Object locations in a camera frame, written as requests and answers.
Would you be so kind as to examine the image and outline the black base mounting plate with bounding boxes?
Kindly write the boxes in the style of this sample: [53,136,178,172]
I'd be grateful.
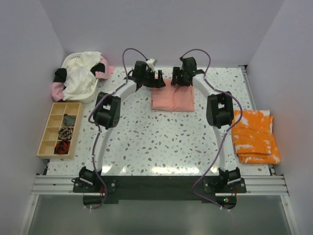
[71,176,247,206]

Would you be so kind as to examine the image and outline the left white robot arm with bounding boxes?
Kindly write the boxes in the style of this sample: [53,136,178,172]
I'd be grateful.
[79,59,165,192]

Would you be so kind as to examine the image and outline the black garment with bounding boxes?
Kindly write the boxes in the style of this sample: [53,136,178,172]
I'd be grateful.
[53,68,67,83]

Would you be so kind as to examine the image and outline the white laundry basket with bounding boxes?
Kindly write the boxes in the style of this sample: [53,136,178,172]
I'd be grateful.
[62,53,98,102]

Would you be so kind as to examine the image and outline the folded orange white t-shirt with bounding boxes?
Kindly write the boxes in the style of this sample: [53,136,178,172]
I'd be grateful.
[232,110,281,165]

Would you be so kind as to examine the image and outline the grey item in tray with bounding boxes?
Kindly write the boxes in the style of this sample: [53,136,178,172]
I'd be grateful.
[63,114,75,126]

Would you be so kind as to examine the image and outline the salmon pink t-shirt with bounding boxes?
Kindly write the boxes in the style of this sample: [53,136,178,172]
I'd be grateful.
[151,78,195,112]

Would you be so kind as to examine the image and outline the light pink garment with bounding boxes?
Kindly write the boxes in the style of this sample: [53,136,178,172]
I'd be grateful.
[51,82,65,102]

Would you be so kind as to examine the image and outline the cream white garment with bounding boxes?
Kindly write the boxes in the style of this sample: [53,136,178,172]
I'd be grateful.
[61,51,103,101]

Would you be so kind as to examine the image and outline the patterned item in tray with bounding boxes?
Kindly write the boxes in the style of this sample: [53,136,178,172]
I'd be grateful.
[58,126,73,141]

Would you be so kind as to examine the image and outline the aluminium frame rail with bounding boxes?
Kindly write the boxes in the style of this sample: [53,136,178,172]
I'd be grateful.
[18,173,79,235]

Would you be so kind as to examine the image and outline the wooden compartment tray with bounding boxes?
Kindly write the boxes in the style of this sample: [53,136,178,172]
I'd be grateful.
[37,102,83,159]

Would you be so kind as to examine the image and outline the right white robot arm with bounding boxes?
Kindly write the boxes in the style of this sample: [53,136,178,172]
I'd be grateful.
[139,57,241,192]

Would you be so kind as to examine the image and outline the orange black item in tray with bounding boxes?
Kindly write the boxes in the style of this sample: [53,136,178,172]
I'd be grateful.
[54,140,70,155]

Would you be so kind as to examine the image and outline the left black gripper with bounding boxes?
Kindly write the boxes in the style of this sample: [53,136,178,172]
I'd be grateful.
[141,69,165,89]

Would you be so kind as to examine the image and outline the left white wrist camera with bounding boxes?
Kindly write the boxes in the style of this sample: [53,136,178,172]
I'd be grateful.
[145,58,157,71]

